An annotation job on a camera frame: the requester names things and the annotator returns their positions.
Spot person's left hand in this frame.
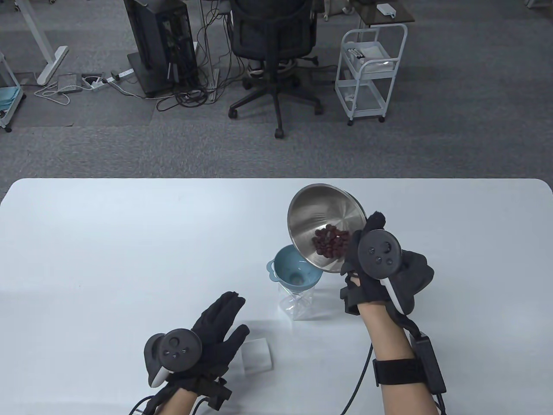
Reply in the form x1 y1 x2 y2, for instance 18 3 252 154
166 291 251 385

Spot person's right hand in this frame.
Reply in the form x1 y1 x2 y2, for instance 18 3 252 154
340 211 392 315

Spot black hand controller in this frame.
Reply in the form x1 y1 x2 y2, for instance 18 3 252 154
144 329 203 388
358 230 435 315

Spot white square jar lid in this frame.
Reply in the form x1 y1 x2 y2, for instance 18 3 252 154
241 338 273 372

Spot clear square coffee jar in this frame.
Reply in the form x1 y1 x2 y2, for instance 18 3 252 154
279 283 316 320

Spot blue plastic funnel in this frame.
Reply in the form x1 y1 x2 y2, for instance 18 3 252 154
267 245 322 294

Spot stainless steel bowl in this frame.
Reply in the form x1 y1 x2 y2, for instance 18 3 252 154
288 184 368 274

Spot person's right forearm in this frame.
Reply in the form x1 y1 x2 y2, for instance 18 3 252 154
359 300 439 415

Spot black right forearm sensor box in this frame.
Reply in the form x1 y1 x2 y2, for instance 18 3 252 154
373 332 447 395

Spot person's left forearm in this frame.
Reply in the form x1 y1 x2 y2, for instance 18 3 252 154
162 387 203 415

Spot white rolling cart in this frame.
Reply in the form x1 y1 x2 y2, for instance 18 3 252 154
335 23 408 126

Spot thin white desk leg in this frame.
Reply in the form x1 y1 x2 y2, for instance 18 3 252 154
200 0 220 102

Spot black office chair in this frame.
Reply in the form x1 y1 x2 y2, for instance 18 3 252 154
228 0 324 140

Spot brown side table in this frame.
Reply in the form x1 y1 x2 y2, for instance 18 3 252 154
349 0 415 26

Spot black computer tower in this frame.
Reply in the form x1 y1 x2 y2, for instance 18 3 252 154
124 0 200 98

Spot white cart with blue tray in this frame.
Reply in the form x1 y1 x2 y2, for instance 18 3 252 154
0 52 25 132

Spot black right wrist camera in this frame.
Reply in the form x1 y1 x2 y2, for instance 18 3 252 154
340 284 361 316

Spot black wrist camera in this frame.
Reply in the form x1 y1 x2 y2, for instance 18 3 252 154
340 284 361 316
203 376 232 410

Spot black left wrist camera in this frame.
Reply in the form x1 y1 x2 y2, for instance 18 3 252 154
203 376 232 410

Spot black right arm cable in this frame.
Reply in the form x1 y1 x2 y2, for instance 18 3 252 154
341 342 375 415

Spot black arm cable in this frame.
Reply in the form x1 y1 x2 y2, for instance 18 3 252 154
128 396 158 415
341 342 375 415

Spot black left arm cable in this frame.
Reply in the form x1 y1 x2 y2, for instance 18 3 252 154
128 396 158 415

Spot tangle of black cables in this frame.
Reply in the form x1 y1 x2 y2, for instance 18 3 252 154
156 9 234 113

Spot white floor cable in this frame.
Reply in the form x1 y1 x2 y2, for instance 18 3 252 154
35 84 70 105

